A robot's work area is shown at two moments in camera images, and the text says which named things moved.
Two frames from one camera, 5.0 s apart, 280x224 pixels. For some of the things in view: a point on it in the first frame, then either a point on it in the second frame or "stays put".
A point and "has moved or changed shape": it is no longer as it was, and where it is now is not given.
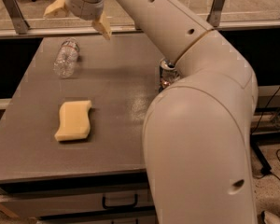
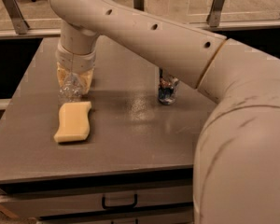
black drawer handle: x=121 y=205 stays put
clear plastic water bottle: x=66 y=57 has moved or changed shape
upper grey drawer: x=35 y=205 stays put
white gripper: x=78 y=6 → x=74 y=61
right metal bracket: x=216 y=9 stays put
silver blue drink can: x=168 y=74 stays put
